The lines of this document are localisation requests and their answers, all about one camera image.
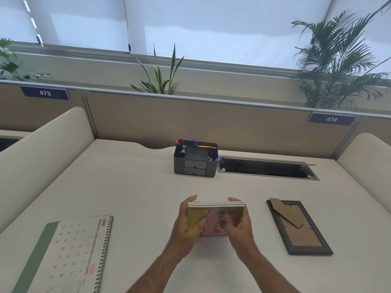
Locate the person's left hand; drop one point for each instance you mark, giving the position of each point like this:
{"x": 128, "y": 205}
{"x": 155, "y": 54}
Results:
{"x": 180, "y": 231}

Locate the person's right hand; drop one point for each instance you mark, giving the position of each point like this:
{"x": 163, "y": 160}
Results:
{"x": 243, "y": 238}

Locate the person's right thumb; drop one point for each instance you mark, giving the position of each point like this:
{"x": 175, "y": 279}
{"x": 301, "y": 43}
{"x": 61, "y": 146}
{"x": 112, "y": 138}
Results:
{"x": 229, "y": 227}

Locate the person's left thumb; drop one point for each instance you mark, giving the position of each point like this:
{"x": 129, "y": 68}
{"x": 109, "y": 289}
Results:
{"x": 200, "y": 225}

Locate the person's right forearm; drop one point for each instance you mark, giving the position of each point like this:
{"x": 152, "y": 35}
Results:
{"x": 268, "y": 276}

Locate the person's left forearm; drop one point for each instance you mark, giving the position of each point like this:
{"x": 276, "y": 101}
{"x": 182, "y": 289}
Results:
{"x": 158, "y": 274}

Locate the dark grey desk organizer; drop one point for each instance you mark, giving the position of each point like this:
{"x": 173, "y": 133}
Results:
{"x": 195, "y": 163}

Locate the orange pencil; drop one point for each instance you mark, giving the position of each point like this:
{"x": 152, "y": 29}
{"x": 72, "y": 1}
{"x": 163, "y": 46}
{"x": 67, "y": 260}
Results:
{"x": 205, "y": 146}

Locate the black marker with red tip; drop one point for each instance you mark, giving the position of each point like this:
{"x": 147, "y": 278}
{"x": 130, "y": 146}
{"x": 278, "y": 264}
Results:
{"x": 179, "y": 142}

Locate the beige desk partition panel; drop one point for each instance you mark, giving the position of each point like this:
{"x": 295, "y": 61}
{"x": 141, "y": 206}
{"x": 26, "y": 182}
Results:
{"x": 18, "y": 114}
{"x": 213, "y": 125}

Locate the spiral-bound desk calendar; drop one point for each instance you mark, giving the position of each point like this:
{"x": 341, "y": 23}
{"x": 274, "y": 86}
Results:
{"x": 73, "y": 256}

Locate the dark blue number label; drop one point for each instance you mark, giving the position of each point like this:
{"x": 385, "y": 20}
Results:
{"x": 45, "y": 93}
{"x": 331, "y": 119}

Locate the cream rounded side divider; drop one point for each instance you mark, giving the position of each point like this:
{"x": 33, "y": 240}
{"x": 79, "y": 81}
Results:
{"x": 42, "y": 161}
{"x": 366, "y": 167}

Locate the snake plant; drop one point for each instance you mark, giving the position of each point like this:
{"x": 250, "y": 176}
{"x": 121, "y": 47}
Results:
{"x": 162, "y": 79}

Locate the palm plant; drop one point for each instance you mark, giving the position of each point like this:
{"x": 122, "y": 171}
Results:
{"x": 339, "y": 64}

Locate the white roller blind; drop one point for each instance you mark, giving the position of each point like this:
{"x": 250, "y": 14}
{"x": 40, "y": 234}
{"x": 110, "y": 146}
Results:
{"x": 226, "y": 27}
{"x": 79, "y": 21}

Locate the green leafy plant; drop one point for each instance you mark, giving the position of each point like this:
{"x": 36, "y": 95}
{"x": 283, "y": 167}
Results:
{"x": 12, "y": 67}

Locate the black picture frame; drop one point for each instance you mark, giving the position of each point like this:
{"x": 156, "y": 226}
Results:
{"x": 302, "y": 231}

